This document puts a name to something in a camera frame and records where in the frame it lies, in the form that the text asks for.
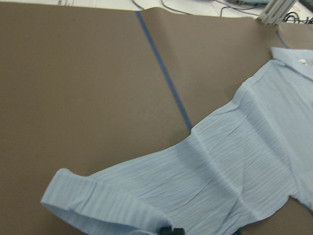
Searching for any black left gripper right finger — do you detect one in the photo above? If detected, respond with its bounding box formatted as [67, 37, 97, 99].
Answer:
[172, 228, 185, 235]

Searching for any light blue button shirt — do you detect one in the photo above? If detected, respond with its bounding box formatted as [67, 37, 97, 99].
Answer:
[41, 47, 313, 235]

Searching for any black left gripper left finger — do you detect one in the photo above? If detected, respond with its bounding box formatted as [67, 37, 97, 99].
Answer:
[160, 227, 172, 235]

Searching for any aluminium frame post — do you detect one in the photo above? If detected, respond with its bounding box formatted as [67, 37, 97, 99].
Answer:
[257, 0, 297, 25]

